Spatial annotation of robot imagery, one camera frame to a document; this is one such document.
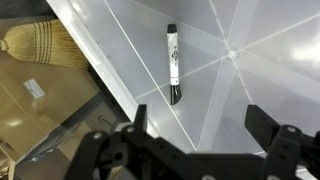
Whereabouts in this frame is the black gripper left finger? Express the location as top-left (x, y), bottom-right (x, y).
top-left (63, 103), bottom-right (214, 180)

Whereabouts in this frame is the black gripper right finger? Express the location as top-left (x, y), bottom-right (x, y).
top-left (244, 103), bottom-right (320, 180)

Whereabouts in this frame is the black and white marker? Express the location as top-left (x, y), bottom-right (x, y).
top-left (166, 23), bottom-right (183, 106)

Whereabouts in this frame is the large clear plastic bin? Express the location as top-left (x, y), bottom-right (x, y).
top-left (46, 0), bottom-right (320, 180)

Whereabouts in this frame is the low brown cardboard box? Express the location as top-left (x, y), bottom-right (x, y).
top-left (13, 103), bottom-right (134, 180)

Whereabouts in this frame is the open cardboard box with labels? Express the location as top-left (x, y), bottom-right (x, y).
top-left (0, 49), bottom-right (101, 161)

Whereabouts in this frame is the straw broom with black handle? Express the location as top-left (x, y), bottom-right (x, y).
top-left (0, 18), bottom-right (91, 72)

